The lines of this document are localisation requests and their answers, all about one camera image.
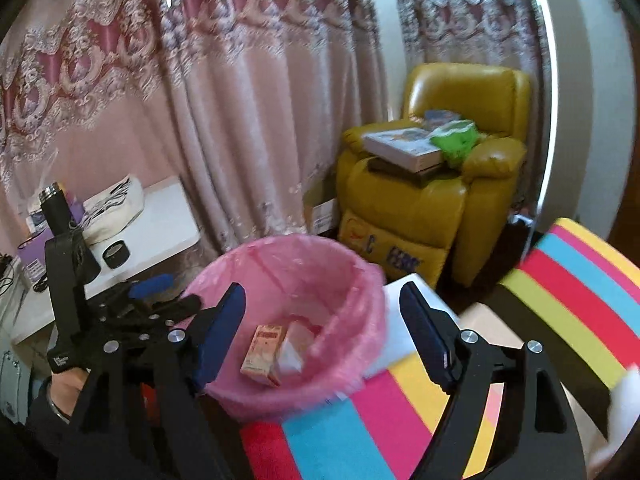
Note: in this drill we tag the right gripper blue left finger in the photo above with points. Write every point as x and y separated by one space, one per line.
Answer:
213 332

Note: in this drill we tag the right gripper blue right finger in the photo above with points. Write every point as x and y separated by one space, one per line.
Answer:
434 334

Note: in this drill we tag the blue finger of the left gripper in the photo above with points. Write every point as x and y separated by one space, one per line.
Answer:
176 310
151 286

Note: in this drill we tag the yellow cardboard carton box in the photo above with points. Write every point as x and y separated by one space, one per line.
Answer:
261 360

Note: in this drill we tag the white foam block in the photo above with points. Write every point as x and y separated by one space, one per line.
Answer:
398 344

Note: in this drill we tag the white paper cup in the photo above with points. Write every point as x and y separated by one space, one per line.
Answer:
292 352

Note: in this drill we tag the white tissue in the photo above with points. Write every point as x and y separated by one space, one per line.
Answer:
623 413

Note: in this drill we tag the pink lined trash bin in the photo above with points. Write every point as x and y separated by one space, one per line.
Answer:
298 282

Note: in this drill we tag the person's left hand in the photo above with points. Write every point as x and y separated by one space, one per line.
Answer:
65 389

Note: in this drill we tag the black tape roll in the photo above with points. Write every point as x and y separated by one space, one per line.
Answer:
116 254

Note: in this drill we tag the white printed pouch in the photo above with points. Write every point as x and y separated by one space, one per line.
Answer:
112 210

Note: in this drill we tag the black thermos bottle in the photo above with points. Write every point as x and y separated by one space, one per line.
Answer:
60 220

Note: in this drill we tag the striped colourful tablecloth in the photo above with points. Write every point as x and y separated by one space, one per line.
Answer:
530 412

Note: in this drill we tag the white book box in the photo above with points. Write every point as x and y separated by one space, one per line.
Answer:
409 148

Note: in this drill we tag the green snack bag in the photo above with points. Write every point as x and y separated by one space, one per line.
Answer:
456 141

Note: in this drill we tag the pink embroidered curtain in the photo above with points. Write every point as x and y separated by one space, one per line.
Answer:
243 100

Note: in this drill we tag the grey embroidered curtain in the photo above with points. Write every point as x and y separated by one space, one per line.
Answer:
492 32

